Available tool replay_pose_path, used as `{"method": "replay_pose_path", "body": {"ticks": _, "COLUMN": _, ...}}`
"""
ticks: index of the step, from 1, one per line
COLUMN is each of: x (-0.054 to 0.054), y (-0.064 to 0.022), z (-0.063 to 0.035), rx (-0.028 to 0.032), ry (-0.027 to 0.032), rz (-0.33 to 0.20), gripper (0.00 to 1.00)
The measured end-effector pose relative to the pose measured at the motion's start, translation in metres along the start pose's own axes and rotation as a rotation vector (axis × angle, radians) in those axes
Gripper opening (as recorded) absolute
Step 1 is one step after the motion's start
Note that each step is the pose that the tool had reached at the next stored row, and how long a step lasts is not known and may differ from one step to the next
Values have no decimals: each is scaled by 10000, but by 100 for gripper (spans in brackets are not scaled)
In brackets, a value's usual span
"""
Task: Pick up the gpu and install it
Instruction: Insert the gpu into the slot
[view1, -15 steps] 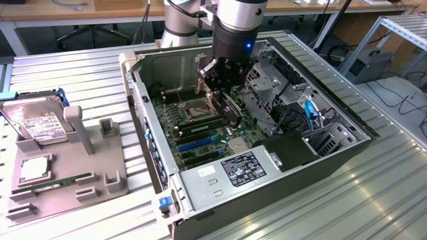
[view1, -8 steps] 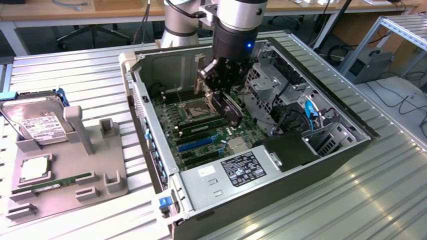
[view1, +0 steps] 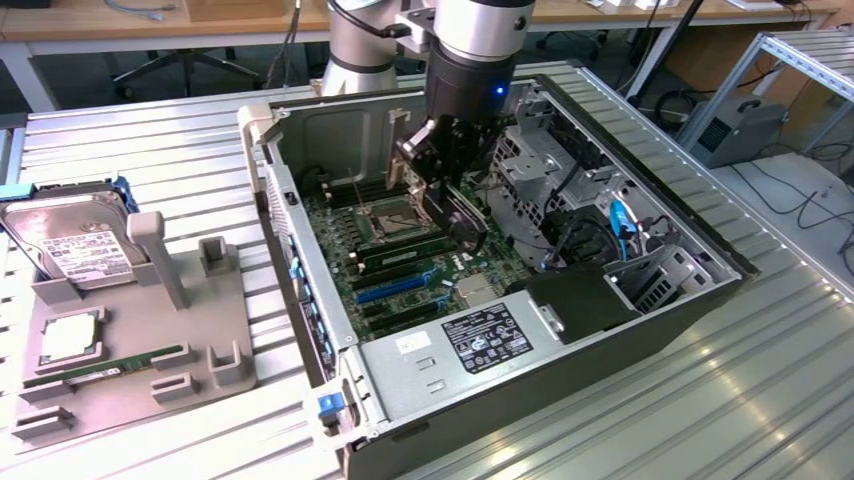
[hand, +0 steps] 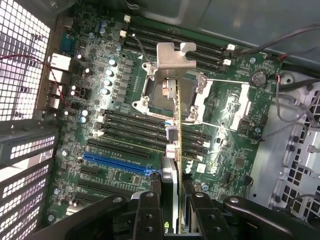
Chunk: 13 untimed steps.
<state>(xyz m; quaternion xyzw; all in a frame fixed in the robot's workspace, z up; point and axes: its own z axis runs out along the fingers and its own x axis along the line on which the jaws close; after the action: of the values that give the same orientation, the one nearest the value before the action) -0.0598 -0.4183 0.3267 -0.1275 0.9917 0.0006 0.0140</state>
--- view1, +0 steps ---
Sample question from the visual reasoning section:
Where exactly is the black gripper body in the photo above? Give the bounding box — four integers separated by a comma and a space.
424, 42, 520, 157

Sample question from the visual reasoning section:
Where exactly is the graphics card with metal bracket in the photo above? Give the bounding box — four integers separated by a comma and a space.
384, 107, 492, 254

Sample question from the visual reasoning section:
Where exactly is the silver perforated disk bay cage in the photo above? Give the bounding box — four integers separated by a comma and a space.
483, 124, 635, 266

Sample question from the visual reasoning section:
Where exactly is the thin metal locking lever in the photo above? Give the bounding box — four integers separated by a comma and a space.
346, 167, 368, 214

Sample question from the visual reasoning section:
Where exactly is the CPU socket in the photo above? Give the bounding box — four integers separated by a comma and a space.
362, 198, 429, 241

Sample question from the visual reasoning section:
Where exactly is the green motherboard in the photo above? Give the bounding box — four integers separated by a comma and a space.
302, 167, 535, 341

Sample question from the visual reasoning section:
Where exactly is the long black expansion slot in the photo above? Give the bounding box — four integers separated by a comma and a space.
365, 301, 447, 335
350, 263, 432, 292

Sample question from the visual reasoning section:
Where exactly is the blue expansion slot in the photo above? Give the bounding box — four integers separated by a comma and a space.
354, 276, 438, 305

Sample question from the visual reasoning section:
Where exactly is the small silver chipset heatsink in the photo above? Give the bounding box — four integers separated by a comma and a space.
456, 277, 499, 306

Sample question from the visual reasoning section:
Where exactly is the white carton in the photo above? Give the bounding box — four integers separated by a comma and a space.
607, 0, 683, 11

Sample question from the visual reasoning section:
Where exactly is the black slanted pole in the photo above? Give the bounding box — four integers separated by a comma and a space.
623, 0, 707, 104

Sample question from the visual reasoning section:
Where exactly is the black plastic air shroud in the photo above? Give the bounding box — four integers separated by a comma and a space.
505, 262, 645, 346

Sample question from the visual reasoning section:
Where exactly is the silver power supply unit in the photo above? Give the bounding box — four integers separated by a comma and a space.
345, 289, 568, 426

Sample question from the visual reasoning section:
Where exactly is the open black PC case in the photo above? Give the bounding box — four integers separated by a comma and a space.
236, 72, 761, 480

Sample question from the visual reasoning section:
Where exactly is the grey plastic parts rack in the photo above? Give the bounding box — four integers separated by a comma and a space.
9, 209, 258, 454

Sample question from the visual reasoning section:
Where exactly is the silver hard disk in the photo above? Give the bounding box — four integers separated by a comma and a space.
0, 192, 152, 292

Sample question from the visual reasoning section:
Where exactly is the blue disk caddy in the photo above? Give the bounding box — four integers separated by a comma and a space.
0, 174, 138, 211

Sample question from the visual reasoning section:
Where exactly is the silver CPU chip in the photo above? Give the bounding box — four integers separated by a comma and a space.
38, 314, 101, 364

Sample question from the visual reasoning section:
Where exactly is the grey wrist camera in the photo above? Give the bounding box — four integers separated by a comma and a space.
392, 7, 441, 59

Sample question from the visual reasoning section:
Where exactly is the black camera cable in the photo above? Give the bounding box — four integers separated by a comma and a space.
326, 0, 409, 40

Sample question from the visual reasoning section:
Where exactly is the blue flat wire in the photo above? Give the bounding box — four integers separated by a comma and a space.
607, 199, 635, 261

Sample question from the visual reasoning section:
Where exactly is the grey hanging cable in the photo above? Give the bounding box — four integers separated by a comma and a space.
264, 0, 302, 90

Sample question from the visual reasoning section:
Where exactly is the grey box device with handle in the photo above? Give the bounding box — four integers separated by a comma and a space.
679, 97, 788, 169

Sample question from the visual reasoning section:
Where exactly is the light blue network cable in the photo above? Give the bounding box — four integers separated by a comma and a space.
104, 0, 178, 22

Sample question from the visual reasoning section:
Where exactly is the black floor cable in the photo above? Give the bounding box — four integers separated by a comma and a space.
729, 159, 854, 231

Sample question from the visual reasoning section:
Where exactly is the aluminium profile frame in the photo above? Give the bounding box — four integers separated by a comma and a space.
692, 27, 854, 166

